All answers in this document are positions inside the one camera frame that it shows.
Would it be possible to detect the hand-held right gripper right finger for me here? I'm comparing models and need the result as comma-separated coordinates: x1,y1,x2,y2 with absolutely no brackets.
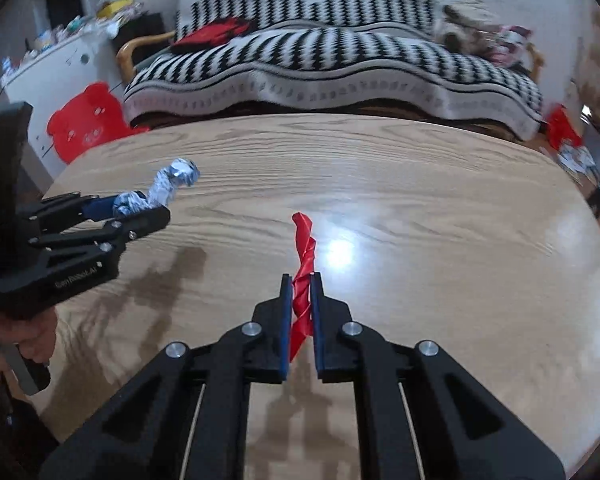
310,271,566,480

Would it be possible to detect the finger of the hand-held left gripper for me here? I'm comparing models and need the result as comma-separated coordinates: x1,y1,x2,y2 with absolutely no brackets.
27,205,172,263
15,191,121,235

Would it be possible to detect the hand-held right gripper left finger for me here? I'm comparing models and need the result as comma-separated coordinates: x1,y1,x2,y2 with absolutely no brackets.
40,274,295,480

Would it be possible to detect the blue white wrapper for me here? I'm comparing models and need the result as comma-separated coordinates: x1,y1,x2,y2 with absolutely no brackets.
112,157,201,218

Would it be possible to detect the twisted red wrapper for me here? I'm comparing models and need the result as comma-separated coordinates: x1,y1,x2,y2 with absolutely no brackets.
289,211,317,363

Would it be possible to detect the person's left hand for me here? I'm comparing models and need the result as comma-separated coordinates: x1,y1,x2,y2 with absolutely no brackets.
0,306,58,392

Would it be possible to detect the red bear-shaped plastic stool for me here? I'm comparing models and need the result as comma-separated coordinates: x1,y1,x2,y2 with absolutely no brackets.
47,82,148,165

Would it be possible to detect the white cabinet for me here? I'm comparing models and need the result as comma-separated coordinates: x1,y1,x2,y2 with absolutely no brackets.
0,12,127,181

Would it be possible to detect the cluster of small bottles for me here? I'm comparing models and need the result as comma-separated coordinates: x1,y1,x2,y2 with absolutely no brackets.
0,14,117,86

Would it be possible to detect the red garment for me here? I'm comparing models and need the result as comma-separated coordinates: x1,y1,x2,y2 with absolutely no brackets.
170,17,253,52

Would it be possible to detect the yellow green toy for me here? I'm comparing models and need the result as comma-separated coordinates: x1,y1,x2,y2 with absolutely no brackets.
96,0,135,19

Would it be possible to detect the black white zigzag blanket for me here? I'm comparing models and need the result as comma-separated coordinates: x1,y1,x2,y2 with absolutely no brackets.
122,0,543,141

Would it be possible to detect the pile of white papers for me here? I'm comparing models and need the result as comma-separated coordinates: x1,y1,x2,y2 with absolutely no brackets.
557,145,598,173

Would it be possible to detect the red bag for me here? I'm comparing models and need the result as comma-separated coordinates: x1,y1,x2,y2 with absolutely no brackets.
545,104,583,151

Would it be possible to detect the plush toy on sofa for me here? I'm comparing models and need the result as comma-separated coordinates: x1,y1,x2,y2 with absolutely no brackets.
432,0,536,68

